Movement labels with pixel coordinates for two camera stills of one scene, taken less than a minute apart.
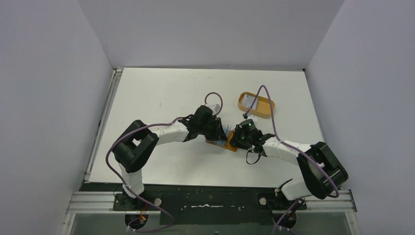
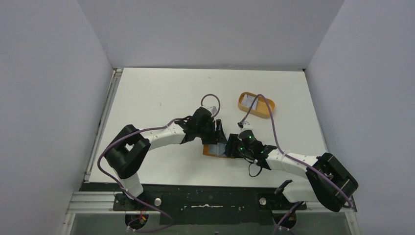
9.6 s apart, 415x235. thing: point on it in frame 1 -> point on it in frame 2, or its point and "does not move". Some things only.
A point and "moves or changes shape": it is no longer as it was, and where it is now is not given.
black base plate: x=201 y=205 does not move
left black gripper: x=219 y=135 does not move
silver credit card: x=247 y=100 does not move
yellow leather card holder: x=225 y=145 moves or changes shape
